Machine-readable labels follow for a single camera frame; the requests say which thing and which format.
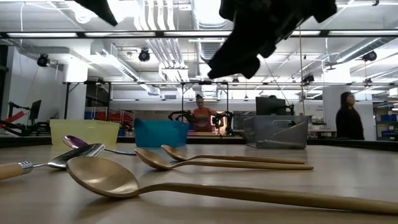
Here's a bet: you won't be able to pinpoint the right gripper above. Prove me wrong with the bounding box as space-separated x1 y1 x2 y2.
207 0 313 80

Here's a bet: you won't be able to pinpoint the matte gold spoon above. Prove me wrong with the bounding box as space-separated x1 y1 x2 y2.
134 147 315 171
160 144 306 165
65 156 398 217

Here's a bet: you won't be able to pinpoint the iridescent purple teal spoon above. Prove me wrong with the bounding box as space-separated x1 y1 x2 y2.
62 134 137 156

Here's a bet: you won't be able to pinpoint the black monitor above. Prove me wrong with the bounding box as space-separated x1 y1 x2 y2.
255 95 295 116
28 99 42 126

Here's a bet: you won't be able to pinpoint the grey plastic bin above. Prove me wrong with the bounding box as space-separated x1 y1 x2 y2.
243 114 312 150

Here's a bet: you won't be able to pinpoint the person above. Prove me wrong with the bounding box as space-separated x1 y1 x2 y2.
335 91 366 141
192 94 219 133

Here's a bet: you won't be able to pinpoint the blue plastic bin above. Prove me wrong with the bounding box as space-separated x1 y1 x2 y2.
132 118 189 148

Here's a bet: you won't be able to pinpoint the red storage crates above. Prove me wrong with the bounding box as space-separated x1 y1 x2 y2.
84 106 135 126

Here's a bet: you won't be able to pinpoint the yellow translucent plastic bin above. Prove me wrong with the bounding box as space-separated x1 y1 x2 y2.
49 119 121 147

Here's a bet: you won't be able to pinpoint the shelf with blue bins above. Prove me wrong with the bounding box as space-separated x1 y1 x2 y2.
371 102 398 141

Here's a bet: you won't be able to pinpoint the silver air duct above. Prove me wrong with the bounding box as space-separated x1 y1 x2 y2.
190 0 234 63

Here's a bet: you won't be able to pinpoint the thin hanging cable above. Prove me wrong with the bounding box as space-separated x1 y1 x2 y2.
297 26 306 116

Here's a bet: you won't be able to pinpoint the black metal rig frame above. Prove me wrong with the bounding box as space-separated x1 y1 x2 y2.
63 80 231 123

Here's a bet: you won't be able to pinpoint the black aluminium table frame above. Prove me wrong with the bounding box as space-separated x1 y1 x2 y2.
0 29 398 152

